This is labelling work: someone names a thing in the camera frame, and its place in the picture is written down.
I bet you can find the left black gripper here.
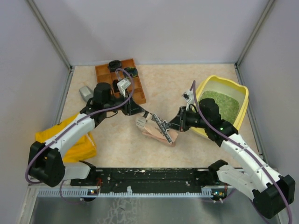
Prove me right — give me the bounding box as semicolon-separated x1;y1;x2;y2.
104;91;145;116

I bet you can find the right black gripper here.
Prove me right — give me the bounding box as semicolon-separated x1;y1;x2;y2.
166;105;209;132

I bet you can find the black bag sealing clip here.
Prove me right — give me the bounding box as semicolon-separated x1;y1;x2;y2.
152;114;173;144

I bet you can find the pink cat litter bag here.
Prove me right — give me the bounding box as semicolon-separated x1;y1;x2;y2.
135;112;178;147

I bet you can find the silver metal scoop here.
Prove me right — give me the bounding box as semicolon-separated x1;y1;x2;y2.
79;86;93;102

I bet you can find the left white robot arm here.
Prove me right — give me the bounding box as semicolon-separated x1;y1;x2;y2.
25;79;144;187

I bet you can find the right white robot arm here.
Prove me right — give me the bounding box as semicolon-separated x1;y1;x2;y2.
167;98;295;224

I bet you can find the green cat litter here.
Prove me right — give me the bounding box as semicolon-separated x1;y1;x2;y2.
199;91;240;124

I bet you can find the yellow litter box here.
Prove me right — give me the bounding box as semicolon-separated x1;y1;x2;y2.
190;75;249;130

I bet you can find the black orange rolled item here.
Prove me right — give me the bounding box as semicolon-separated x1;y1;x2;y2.
113;79;119;93

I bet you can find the wooden compartment tray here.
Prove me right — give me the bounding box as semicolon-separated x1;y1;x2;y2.
95;58;146;105

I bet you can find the black green rolled item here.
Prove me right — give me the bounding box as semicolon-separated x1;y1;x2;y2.
124;67;138;78

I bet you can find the black rolled item top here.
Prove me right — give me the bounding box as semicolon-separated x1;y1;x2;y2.
107;60;122;72

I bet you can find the yellow cloth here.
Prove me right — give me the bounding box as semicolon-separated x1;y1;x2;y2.
35;113;97;163

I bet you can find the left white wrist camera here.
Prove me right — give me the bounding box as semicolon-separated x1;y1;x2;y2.
117;78;131;97

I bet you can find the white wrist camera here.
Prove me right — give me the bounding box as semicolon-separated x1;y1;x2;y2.
117;78;131;97
182;90;195;108

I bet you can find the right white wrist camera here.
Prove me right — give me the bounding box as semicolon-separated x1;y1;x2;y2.
182;90;195;108

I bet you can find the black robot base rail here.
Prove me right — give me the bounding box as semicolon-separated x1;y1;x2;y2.
71;168;225;194

